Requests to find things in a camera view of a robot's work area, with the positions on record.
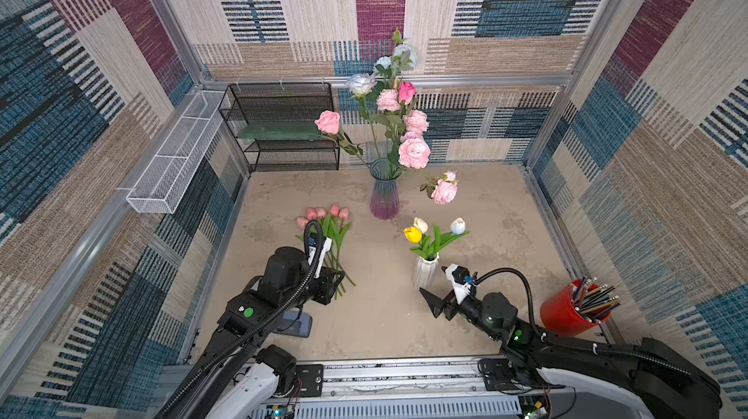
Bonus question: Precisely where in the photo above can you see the pink tulip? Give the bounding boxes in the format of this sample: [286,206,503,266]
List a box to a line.
[305,207,352,286]
[323,204,343,271]
[326,207,352,298]
[314,206,356,289]
[296,217,326,255]

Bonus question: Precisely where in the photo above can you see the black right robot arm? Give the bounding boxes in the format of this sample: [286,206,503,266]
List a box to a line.
[420,265,723,418]

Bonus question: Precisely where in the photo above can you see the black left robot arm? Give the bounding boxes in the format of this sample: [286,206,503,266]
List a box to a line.
[156,220,346,418]

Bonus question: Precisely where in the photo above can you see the white ribbed vase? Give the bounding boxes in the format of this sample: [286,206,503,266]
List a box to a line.
[412,257,438,289]

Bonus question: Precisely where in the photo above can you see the purple glass vase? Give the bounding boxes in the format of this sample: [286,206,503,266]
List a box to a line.
[369,158,401,220]

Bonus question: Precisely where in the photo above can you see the grey blue small case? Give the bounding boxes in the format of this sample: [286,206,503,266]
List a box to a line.
[274,308,313,338]

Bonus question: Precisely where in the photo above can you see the yellow tulip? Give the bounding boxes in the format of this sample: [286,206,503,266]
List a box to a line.
[403,226,423,244]

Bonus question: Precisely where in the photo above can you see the white tulip bud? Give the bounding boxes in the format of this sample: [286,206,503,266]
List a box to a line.
[450,218,467,236]

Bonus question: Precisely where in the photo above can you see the cream white tulip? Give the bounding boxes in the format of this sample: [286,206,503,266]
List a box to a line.
[413,218,429,234]

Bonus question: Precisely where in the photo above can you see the red cup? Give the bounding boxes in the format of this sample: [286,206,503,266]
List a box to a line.
[540,285,595,337]

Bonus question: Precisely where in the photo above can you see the pencils in red cup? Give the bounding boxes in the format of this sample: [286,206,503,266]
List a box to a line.
[571,277,621,324]

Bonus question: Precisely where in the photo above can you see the green mat on shelf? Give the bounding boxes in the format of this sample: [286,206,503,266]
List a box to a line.
[237,121,323,142]

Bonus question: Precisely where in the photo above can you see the pink rose bouquet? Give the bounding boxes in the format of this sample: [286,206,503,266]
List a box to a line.
[315,29,459,205]

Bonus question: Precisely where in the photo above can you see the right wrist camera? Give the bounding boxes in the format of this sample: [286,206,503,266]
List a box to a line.
[443,264,476,305]

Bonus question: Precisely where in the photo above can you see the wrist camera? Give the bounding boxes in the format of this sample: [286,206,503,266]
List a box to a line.
[443,264,476,305]
[307,236,332,279]

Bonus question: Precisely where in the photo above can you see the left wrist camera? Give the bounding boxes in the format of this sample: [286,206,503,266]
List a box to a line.
[307,236,332,279]

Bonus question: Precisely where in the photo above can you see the black wire shelf rack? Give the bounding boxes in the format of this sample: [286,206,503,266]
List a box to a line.
[218,82,340,173]

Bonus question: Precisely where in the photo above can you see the white wire mesh basket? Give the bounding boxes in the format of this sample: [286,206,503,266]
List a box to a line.
[127,91,224,215]

